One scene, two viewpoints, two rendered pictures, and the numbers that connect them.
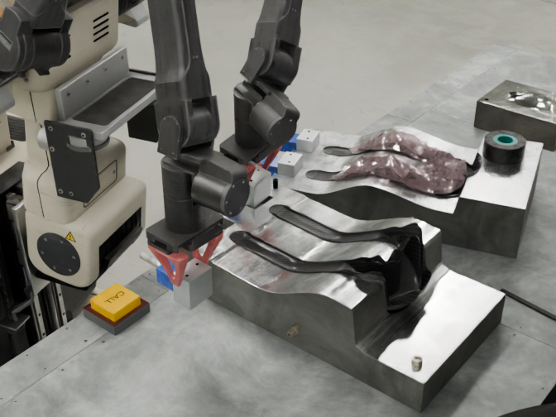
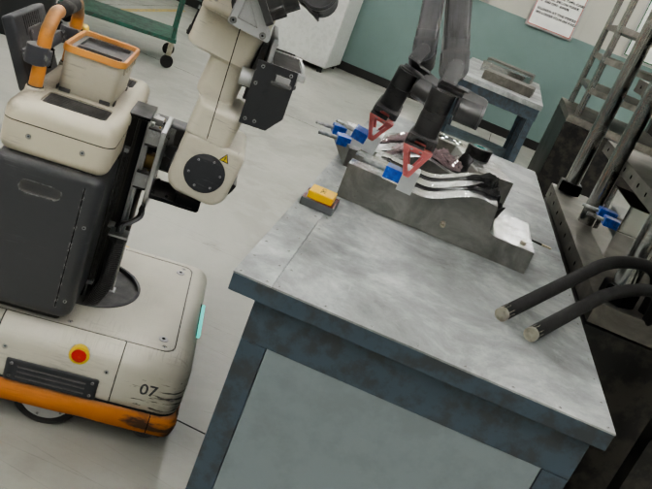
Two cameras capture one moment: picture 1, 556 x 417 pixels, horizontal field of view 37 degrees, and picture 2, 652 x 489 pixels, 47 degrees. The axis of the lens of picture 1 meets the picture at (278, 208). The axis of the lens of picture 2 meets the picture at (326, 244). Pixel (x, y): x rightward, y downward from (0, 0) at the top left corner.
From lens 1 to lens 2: 130 cm
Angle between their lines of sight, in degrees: 34
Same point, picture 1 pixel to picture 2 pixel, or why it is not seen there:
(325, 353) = (461, 240)
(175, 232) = (427, 137)
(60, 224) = (220, 147)
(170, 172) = (445, 94)
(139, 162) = not seen: hidden behind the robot
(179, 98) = (466, 48)
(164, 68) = (455, 29)
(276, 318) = (426, 217)
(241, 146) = (388, 107)
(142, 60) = not seen: outside the picture
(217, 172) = (476, 99)
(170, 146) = (453, 77)
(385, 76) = not seen: hidden behind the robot
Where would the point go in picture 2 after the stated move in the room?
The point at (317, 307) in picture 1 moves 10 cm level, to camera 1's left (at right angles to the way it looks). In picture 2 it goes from (468, 207) to (437, 201)
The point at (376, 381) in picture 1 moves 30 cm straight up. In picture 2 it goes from (496, 255) to (551, 143)
